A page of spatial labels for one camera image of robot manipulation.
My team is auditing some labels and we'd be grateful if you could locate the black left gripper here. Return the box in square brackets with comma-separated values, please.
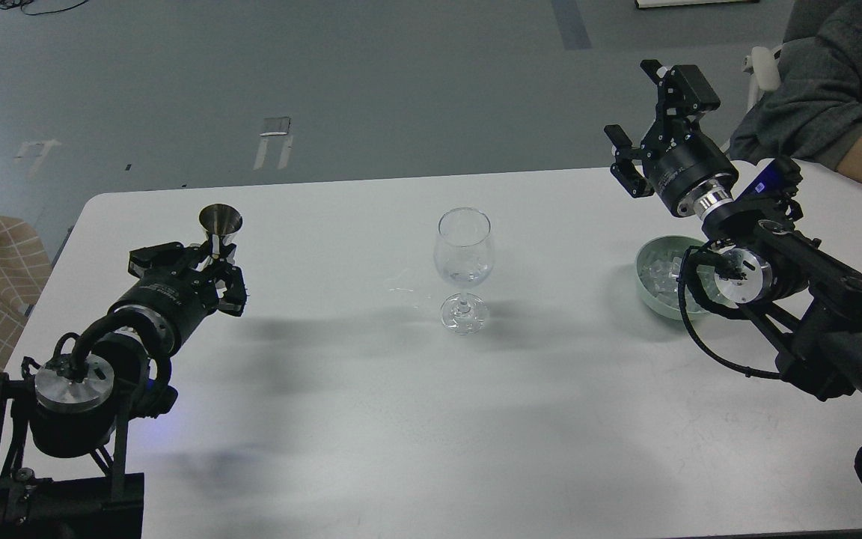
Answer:
[108, 242, 248, 354]

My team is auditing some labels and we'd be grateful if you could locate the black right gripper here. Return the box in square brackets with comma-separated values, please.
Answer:
[603, 59, 739, 218]

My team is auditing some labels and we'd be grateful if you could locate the steel cocktail jigger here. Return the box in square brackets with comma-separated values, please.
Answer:
[199, 204, 244, 263]

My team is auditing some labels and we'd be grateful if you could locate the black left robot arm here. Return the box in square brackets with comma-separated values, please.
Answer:
[0, 234, 247, 538]

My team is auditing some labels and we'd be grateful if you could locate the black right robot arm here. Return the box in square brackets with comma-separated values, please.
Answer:
[604, 59, 862, 401]

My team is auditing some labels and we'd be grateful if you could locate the pile of clear ice cubes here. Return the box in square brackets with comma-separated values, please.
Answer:
[638, 248, 685, 311]

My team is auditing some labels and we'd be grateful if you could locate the clear wine glass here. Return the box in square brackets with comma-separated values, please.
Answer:
[433, 206, 494, 335]

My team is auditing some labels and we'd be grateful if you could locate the green bowl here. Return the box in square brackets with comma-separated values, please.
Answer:
[634, 235, 701, 321]

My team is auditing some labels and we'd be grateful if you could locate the person in grey jacket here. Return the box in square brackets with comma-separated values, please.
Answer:
[729, 1, 862, 183]

